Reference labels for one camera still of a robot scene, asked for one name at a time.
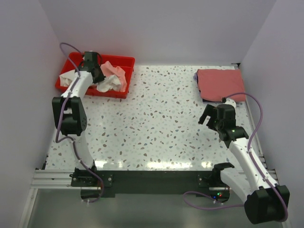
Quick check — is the light pink t-shirt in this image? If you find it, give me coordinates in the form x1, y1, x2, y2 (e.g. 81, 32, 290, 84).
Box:
101, 61, 127, 92

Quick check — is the white graphic t-shirt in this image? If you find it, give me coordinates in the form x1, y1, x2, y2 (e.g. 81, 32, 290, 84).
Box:
59, 70, 122, 93

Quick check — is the folded purple t-shirt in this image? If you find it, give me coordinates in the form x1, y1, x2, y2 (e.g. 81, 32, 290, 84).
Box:
193, 73, 198, 83

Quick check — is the folded dusty red t-shirt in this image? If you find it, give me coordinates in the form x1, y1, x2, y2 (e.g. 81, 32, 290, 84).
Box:
196, 69, 246, 102

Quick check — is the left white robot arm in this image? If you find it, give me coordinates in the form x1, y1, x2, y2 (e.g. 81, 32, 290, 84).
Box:
52, 51, 105, 189

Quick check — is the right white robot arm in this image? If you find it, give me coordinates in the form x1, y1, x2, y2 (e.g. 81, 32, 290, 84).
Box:
199, 104, 290, 224

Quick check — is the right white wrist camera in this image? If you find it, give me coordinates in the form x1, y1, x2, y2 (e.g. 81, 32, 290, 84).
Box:
222, 97, 237, 108

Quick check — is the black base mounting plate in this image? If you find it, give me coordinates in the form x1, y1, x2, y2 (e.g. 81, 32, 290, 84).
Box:
69, 169, 230, 200

